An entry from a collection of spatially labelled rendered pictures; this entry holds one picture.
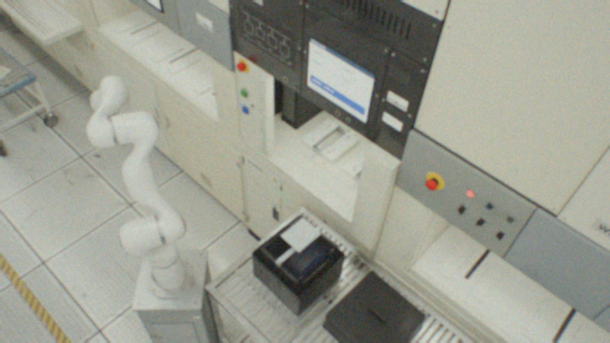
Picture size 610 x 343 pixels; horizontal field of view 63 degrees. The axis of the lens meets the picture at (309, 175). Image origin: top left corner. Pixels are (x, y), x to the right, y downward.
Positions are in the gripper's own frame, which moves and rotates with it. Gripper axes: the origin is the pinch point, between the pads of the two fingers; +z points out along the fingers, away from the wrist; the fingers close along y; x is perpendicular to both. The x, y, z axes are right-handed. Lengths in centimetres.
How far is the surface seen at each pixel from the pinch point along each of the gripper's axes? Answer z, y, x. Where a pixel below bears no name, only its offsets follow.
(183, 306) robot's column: 25, 2, -74
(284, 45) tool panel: -57, 62, -29
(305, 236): -7, 52, -79
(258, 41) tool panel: -52, 55, -16
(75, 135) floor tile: 101, -44, 123
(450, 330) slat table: 25, 100, -122
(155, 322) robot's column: 39, -11, -70
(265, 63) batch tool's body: -43, 57, -19
